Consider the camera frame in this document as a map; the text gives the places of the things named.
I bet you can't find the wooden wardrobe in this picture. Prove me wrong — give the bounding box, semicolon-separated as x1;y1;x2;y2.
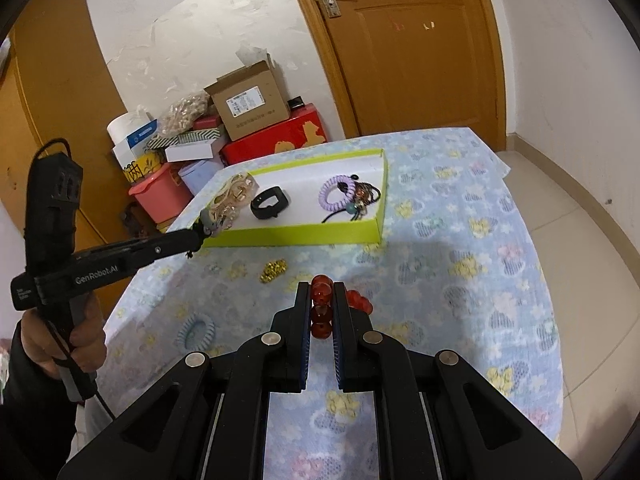
0;0;131;311

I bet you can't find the green striped box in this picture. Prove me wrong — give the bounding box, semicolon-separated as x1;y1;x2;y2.
147;127;222;148

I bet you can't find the lavender plastic bin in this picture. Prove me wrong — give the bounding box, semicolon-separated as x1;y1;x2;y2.
178;157;226;196

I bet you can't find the gold chain ornament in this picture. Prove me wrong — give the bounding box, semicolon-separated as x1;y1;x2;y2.
259;259;288;284

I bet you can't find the person's left forearm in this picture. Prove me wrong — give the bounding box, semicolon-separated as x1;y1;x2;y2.
0;320;116;480

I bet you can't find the red bead bracelet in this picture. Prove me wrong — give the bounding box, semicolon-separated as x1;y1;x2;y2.
310;275;373;341

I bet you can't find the yellow printed tin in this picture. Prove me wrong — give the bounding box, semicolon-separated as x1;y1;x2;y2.
122;152;166;183

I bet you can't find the white paper roll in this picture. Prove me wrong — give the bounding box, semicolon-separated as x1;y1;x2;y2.
107;110;153;146

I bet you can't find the blue spiral hair tie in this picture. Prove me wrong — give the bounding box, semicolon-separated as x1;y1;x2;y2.
180;312;217;353

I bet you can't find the flat white box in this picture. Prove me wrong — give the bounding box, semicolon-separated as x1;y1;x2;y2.
165;137;227;162

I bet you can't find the pink plastic bin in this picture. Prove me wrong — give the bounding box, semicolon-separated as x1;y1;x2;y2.
128;162;193;224

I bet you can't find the brown cardboard box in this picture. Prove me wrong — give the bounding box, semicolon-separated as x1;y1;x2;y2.
203;60;292;142

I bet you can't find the brown patterned hair tie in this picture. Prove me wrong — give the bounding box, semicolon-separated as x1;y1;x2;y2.
357;182;383;206

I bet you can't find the yellow-green cardboard box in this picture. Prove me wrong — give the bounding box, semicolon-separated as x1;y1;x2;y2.
202;148;390;248

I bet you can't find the wooden door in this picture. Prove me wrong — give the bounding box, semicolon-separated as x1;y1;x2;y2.
280;0;508;153

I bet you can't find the white box blue label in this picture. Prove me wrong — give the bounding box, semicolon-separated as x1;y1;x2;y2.
112;120;160;168

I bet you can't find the large red gift box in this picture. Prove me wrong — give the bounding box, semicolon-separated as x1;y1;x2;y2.
220;102;328;166

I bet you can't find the black hair tie teal bead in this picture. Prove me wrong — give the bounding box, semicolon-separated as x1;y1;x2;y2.
320;200;366;224

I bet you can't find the beige hair claw clip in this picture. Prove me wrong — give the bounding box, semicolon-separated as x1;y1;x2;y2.
210;172;258;221

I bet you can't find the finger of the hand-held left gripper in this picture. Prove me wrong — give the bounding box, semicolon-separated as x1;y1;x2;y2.
131;220;211;268

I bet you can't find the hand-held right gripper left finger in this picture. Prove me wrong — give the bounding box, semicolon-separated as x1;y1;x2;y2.
57;282;312;480

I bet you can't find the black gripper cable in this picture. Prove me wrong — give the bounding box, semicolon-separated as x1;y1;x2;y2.
92;387;118;421

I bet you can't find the clear bag of nuts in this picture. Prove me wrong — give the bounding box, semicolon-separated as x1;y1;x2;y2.
157;90;211;136

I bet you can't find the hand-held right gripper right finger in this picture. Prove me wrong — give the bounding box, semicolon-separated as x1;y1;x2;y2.
334;282;583;480

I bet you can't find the black wristband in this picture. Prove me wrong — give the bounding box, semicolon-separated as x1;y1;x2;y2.
250;186;291;221

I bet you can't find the purple spiral hair tie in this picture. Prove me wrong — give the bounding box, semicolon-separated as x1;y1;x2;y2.
318;174;359;213

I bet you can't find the person's left hand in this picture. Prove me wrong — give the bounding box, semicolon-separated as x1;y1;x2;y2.
20;295;108;381

